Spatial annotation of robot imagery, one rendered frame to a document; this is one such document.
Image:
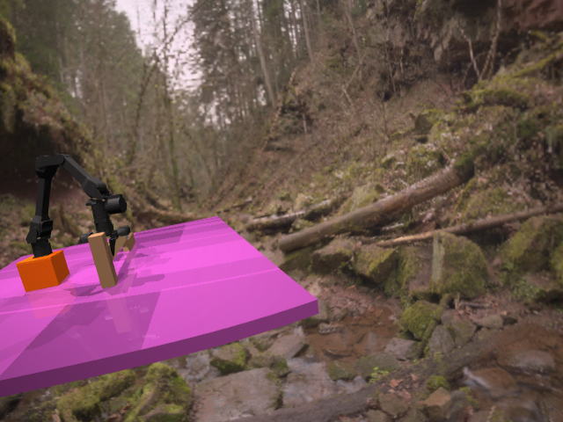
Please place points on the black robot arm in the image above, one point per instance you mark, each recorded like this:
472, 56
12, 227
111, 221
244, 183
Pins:
41, 225

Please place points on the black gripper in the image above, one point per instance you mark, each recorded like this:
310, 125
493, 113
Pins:
103, 224

